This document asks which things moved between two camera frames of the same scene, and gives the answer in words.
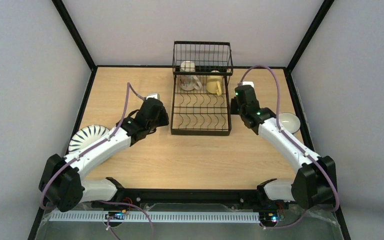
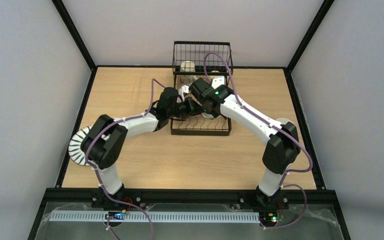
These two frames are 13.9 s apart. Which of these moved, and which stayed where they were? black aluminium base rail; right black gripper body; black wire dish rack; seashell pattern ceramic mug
Moved: right black gripper body
Stayed: black aluminium base rail; black wire dish rack; seashell pattern ceramic mug
